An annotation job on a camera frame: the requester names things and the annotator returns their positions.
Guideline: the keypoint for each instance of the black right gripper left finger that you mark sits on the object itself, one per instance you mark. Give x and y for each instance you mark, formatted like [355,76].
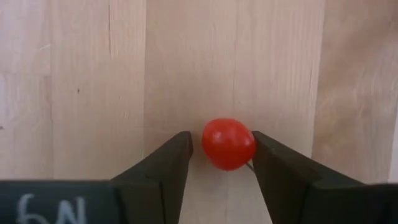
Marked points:
[158,180]

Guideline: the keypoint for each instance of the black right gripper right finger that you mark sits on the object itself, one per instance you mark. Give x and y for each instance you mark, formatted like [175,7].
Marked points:
[289,183]

